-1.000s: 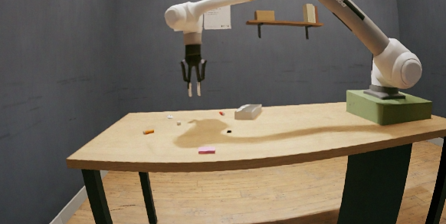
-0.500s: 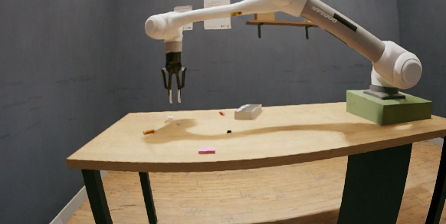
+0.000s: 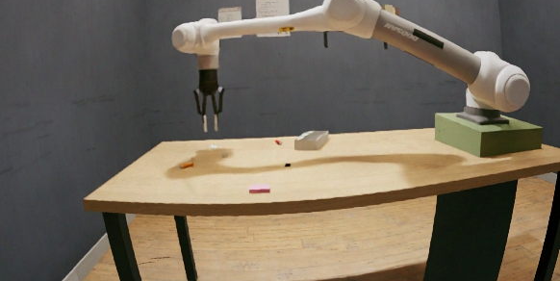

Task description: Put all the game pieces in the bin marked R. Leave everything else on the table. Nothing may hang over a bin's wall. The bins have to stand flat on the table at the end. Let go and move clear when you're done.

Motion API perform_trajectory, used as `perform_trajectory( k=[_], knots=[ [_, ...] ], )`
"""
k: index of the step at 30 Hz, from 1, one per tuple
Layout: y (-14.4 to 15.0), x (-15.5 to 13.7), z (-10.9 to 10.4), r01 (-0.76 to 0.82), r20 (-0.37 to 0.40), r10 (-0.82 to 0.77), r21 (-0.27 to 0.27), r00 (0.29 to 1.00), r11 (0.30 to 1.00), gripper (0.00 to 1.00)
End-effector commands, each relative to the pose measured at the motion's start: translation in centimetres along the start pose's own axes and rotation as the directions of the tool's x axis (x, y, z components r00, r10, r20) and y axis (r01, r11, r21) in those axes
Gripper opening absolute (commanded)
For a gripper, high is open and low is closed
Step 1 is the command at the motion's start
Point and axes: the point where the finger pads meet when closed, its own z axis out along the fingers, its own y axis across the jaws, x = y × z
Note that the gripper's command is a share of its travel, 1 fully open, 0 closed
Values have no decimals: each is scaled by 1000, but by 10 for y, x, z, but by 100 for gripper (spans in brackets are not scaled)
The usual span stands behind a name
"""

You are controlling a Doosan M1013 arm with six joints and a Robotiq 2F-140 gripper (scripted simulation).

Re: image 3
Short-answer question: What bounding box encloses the pink flat block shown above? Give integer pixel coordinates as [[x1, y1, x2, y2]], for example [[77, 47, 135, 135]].
[[249, 184, 270, 193]]

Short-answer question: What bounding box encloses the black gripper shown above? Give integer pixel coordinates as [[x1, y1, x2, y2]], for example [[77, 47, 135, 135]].
[[193, 69, 225, 132]]

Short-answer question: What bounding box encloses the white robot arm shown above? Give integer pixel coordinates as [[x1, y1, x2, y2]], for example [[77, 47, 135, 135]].
[[172, 0, 530, 125]]

